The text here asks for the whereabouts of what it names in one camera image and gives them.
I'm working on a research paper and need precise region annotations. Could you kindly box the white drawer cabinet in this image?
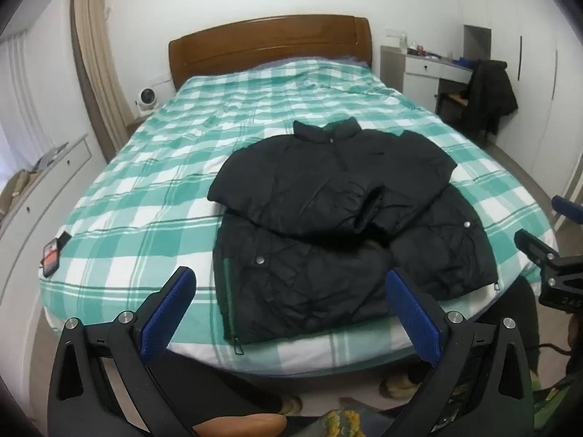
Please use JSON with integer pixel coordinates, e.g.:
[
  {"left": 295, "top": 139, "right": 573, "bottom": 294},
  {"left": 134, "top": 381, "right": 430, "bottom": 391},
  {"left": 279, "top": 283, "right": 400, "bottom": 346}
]
[{"left": 0, "top": 134, "right": 109, "bottom": 367}]

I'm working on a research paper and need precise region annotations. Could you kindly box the person's green floral clothing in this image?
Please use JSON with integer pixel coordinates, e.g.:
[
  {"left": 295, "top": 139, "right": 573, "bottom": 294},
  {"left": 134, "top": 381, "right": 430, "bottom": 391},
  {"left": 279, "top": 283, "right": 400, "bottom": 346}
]
[{"left": 314, "top": 373, "right": 572, "bottom": 437}]

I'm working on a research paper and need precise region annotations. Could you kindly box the beige cloth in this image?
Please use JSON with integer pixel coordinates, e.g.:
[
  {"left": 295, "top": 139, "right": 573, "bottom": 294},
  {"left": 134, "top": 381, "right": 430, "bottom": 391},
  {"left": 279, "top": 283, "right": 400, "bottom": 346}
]
[{"left": 0, "top": 168, "right": 34, "bottom": 216}]

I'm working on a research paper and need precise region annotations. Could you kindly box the black puffer jacket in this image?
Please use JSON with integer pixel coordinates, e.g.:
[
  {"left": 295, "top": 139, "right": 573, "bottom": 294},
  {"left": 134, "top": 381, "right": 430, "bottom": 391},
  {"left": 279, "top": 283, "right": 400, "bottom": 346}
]
[{"left": 207, "top": 117, "right": 499, "bottom": 356}]

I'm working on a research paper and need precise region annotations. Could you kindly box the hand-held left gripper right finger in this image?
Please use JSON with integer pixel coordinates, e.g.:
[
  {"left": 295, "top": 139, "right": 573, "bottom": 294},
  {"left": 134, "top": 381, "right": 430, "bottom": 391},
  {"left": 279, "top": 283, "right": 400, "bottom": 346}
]
[{"left": 385, "top": 268, "right": 535, "bottom": 437}]

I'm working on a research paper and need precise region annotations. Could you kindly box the beige slipper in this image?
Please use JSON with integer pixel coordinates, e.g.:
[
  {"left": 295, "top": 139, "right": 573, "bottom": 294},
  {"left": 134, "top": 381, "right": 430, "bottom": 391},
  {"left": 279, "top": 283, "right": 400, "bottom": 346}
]
[
  {"left": 379, "top": 374, "right": 430, "bottom": 400},
  {"left": 277, "top": 394, "right": 304, "bottom": 416}
]

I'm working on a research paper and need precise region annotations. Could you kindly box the white sheer curtain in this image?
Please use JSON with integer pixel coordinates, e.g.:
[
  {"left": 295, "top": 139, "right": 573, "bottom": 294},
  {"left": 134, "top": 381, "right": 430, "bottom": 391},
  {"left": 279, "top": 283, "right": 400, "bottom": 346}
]
[{"left": 0, "top": 32, "right": 52, "bottom": 183}]

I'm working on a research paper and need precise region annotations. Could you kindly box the white desk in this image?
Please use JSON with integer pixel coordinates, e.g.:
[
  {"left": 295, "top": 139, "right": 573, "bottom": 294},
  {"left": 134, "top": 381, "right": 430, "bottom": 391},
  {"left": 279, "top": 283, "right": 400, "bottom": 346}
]
[{"left": 380, "top": 46, "right": 475, "bottom": 117}]

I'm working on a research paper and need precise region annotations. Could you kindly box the person's left hand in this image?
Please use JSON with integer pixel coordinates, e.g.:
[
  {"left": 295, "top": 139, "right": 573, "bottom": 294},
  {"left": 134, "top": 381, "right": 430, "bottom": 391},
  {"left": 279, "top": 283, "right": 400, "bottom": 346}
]
[{"left": 191, "top": 413, "right": 286, "bottom": 437}]

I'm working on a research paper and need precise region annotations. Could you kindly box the white wardrobe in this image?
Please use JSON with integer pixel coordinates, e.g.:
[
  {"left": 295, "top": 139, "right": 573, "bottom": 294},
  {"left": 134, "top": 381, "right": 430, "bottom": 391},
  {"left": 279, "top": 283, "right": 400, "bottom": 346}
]
[{"left": 462, "top": 0, "right": 583, "bottom": 203}]

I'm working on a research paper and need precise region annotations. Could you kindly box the small white fan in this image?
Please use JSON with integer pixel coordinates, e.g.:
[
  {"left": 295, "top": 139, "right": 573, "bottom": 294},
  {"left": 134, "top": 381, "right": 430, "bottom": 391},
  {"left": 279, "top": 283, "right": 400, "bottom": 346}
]
[{"left": 134, "top": 87, "right": 158, "bottom": 113}]

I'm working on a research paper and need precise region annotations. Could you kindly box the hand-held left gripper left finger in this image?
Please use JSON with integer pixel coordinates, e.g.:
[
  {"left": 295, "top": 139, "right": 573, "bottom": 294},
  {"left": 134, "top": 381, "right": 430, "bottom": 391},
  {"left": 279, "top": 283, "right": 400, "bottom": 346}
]
[{"left": 48, "top": 265, "right": 197, "bottom": 437}]

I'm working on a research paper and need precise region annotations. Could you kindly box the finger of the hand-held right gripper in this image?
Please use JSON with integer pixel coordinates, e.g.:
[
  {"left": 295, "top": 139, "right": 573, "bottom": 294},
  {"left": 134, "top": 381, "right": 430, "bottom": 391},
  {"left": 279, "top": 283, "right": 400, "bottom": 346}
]
[
  {"left": 514, "top": 229, "right": 560, "bottom": 268},
  {"left": 552, "top": 196, "right": 583, "bottom": 223}
]

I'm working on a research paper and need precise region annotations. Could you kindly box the wooden headboard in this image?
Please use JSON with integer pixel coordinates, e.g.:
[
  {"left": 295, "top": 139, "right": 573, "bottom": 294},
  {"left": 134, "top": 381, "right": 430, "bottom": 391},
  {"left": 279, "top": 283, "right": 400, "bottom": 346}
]
[{"left": 168, "top": 15, "right": 373, "bottom": 92}]

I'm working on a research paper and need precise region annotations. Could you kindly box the beige curtain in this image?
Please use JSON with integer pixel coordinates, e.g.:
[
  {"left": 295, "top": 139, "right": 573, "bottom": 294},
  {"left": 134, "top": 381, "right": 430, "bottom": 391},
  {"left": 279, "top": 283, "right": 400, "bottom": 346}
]
[{"left": 73, "top": 0, "right": 134, "bottom": 165}]

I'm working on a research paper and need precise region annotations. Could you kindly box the magazine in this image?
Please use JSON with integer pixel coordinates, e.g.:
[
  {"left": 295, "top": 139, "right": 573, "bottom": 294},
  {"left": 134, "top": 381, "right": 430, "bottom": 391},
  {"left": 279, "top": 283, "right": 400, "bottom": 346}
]
[{"left": 33, "top": 142, "right": 70, "bottom": 170}]

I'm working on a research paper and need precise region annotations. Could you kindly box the wooden chair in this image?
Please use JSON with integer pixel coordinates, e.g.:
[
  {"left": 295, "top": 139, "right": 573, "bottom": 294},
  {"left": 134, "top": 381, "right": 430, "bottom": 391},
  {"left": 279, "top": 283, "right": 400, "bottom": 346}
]
[{"left": 435, "top": 91, "right": 471, "bottom": 120}]

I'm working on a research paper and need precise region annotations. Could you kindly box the red and black phone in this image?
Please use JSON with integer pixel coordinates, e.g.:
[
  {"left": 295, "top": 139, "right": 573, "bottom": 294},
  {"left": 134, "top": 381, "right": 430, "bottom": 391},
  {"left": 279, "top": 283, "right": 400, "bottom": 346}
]
[{"left": 40, "top": 232, "right": 74, "bottom": 278}]

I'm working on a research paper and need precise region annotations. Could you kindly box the green checked bed blanket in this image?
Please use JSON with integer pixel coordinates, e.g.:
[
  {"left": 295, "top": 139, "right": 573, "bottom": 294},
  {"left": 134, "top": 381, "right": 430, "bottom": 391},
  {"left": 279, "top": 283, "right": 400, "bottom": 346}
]
[{"left": 39, "top": 57, "right": 557, "bottom": 373}]

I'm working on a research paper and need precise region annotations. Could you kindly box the chair with dark coat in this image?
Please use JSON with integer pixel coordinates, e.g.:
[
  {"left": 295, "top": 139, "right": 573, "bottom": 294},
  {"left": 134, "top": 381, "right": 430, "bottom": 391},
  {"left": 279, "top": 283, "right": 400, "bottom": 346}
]
[{"left": 465, "top": 59, "right": 519, "bottom": 140}]

